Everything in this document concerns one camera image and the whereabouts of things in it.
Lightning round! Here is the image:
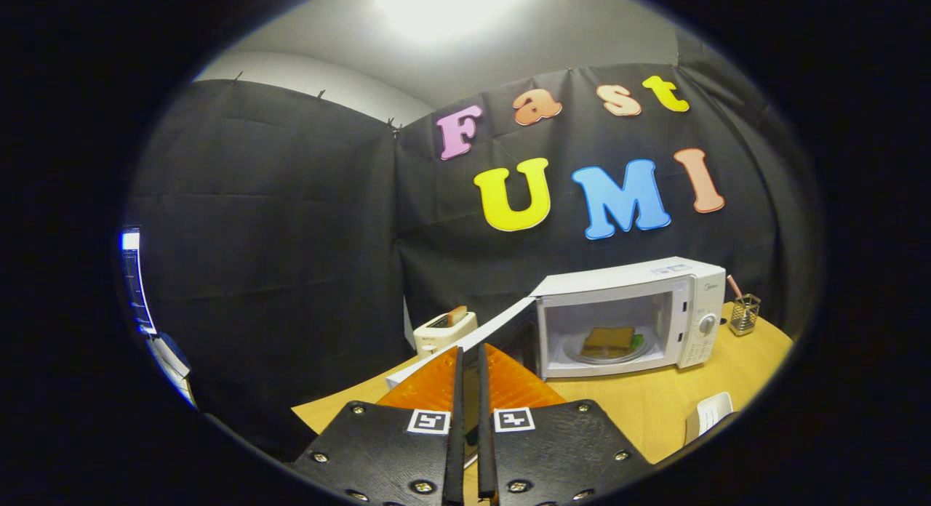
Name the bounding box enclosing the brown bread lettuce sandwich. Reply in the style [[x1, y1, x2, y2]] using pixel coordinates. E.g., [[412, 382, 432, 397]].
[[580, 326, 645, 360]]

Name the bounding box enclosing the ceiling light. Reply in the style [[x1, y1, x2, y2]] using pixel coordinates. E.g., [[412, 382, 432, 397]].
[[375, 0, 532, 41]]

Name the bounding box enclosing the wire mesh holder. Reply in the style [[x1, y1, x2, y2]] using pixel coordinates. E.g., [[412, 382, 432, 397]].
[[730, 294, 762, 337]]

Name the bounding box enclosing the glass microwave turntable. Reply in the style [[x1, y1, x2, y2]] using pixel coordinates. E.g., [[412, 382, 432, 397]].
[[562, 332, 659, 366]]

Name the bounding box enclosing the bright screen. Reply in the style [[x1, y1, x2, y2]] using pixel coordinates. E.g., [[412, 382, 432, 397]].
[[119, 226, 199, 409]]

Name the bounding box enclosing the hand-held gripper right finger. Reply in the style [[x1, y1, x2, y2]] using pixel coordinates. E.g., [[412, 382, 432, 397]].
[[476, 344, 655, 506]]

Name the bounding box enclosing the white microwave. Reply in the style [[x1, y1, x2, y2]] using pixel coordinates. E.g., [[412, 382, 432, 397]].
[[384, 256, 728, 469]]

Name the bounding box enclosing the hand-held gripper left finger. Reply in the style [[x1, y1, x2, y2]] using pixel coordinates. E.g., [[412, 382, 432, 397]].
[[289, 344, 466, 506]]

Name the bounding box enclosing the white toaster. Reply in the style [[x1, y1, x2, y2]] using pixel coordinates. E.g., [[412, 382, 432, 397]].
[[413, 311, 479, 358]]

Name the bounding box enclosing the white plate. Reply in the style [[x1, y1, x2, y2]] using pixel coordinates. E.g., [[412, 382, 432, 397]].
[[684, 391, 735, 445]]

